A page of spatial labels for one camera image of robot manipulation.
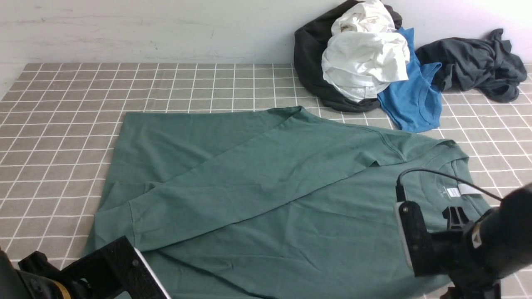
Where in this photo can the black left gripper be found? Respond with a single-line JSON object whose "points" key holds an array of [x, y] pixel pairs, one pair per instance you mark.
{"points": [[42, 280]]}

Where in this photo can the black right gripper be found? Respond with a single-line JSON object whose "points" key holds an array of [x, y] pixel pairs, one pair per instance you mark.
{"points": [[469, 253]]}

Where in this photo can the green long-sleeved shirt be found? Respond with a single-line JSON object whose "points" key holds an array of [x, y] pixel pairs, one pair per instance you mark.
{"points": [[274, 204]]}

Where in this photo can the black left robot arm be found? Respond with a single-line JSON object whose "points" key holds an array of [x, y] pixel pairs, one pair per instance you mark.
{"points": [[10, 284]]}

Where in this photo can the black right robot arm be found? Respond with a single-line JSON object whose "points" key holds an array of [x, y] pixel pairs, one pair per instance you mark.
{"points": [[514, 231]]}

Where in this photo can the blue shirt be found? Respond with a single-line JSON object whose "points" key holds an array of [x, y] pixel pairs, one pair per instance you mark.
{"points": [[414, 104]]}

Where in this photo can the white crumpled shirt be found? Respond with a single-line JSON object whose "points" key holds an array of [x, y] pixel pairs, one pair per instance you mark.
{"points": [[365, 53]]}

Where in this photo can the grey grid-pattern tablecloth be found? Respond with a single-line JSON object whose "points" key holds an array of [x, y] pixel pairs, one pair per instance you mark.
{"points": [[60, 122]]}

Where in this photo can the dark grey crumpled garment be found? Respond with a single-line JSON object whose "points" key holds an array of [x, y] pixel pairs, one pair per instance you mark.
{"points": [[483, 64]]}

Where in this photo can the black garment under pile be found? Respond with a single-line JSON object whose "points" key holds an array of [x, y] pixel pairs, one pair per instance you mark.
{"points": [[310, 43]]}

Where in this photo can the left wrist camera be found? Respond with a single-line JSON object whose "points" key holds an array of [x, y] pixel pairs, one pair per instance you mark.
{"points": [[118, 268]]}

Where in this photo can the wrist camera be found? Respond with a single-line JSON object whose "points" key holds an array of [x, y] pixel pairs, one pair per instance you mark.
{"points": [[416, 241], [118, 268]]}

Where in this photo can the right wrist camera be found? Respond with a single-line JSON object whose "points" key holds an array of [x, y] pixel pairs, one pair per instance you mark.
{"points": [[416, 241]]}

